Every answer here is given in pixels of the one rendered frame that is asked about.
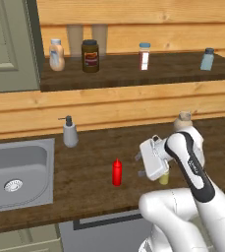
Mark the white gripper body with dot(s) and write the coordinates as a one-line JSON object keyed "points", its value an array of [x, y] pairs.
{"points": [[152, 159]]}

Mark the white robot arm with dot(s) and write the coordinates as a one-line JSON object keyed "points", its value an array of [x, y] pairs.
{"points": [[186, 203]]}

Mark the yellow shaker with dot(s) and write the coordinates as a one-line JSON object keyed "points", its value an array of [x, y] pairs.
{"points": [[164, 179]]}

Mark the red condiment bottle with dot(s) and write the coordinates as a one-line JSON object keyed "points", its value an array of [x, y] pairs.
{"points": [[117, 172]]}

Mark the red white spice shaker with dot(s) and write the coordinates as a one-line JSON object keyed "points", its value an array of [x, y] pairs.
{"points": [[144, 56]]}

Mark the pale blue shaker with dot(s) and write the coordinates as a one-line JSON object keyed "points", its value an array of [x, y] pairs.
{"points": [[207, 59]]}

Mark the beige mayonnaise bottle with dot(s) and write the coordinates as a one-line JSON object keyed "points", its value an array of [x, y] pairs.
{"points": [[56, 56]]}

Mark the grey-green cabinet door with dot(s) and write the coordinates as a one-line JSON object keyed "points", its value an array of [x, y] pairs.
{"points": [[9, 42]]}

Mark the beige round jar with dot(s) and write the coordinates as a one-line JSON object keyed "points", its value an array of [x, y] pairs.
{"points": [[183, 122]]}

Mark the grey dishwasher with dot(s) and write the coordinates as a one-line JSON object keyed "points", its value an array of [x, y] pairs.
{"points": [[110, 234]]}

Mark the grey soap dispenser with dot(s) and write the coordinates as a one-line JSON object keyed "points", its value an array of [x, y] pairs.
{"points": [[70, 134]]}

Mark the dark brown jar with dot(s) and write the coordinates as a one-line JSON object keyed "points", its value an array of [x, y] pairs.
{"points": [[90, 56]]}

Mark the steel sink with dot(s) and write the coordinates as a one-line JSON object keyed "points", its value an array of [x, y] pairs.
{"points": [[17, 174]]}

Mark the grey-green lower cupboard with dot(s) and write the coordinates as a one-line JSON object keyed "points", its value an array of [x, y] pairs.
{"points": [[22, 241]]}

